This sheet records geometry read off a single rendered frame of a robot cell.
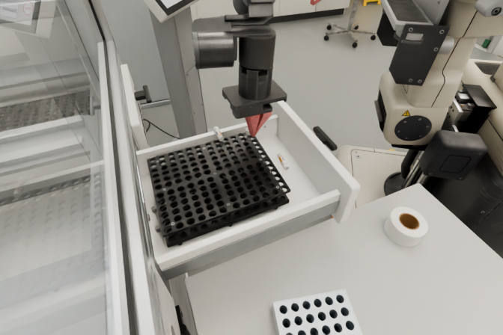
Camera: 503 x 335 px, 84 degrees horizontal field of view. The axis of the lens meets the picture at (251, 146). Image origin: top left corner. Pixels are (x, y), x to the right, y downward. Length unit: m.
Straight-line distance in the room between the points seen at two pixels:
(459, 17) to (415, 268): 0.60
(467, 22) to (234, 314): 0.84
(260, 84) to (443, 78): 0.61
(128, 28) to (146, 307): 1.91
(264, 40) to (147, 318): 0.37
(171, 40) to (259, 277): 1.07
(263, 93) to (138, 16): 1.67
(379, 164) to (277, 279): 1.05
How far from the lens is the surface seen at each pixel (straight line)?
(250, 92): 0.47
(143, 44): 2.14
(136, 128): 0.63
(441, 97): 0.97
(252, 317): 0.55
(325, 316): 0.52
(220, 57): 0.43
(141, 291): 0.34
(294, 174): 0.61
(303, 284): 0.57
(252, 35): 0.43
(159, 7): 1.10
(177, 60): 1.39
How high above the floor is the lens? 1.29
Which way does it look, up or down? 43 degrees down
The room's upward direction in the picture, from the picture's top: straight up
